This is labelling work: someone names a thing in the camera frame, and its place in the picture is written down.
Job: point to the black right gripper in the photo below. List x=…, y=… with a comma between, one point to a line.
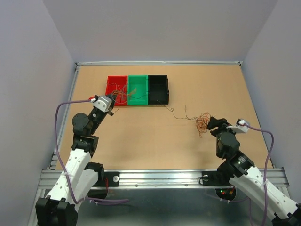
x=222, y=124

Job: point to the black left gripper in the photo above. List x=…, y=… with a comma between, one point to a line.
x=112, y=101

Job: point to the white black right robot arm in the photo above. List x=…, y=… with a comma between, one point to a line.
x=241, y=172

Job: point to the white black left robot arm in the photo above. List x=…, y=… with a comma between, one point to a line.
x=61, y=205

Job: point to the red plastic bin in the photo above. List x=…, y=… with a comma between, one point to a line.
x=117, y=85

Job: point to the green plastic bin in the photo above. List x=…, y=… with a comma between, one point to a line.
x=137, y=90

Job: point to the black plastic bin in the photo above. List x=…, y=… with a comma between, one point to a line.
x=158, y=91

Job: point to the grey white left wrist camera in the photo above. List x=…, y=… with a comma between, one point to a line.
x=103, y=103

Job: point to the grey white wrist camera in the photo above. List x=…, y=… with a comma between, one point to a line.
x=103, y=103
x=241, y=127

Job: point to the grey white right wrist camera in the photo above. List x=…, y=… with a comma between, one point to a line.
x=241, y=127

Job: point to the aluminium front mounting rail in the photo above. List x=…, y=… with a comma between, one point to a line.
x=158, y=179

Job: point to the aluminium table edge frame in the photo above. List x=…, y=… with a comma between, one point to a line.
x=158, y=137

